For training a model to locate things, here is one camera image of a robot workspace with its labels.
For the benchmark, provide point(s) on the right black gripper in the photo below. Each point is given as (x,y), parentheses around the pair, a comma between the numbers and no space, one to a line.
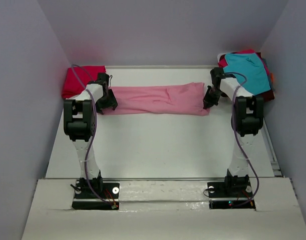
(209,101)

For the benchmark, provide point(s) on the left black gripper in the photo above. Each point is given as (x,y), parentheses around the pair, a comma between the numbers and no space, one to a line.
(111,103)

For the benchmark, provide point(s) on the pink t shirt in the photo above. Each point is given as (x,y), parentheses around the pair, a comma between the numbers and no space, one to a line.
(186,99)

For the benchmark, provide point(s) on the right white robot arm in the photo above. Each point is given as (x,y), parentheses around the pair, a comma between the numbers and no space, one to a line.
(246,122)

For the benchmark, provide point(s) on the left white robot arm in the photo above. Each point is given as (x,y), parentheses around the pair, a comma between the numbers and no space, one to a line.
(80,125)

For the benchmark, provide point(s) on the magenta t shirt in pile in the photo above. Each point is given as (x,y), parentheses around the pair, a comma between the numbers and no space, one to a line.
(221,57)

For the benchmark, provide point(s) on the folded red t shirt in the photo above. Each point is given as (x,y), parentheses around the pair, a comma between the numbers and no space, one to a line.
(72,86)

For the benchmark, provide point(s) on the teal t shirt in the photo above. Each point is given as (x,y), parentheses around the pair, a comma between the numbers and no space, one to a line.
(252,67)

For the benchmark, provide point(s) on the dark maroon t shirt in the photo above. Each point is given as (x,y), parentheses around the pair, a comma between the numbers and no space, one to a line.
(268,95)

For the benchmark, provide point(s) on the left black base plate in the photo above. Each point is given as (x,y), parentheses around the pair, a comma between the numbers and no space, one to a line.
(86,200)

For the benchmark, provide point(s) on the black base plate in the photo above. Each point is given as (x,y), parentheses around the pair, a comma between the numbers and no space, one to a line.
(86,200)
(224,198)

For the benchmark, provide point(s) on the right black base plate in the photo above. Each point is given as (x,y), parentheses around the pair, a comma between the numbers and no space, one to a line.
(224,198)

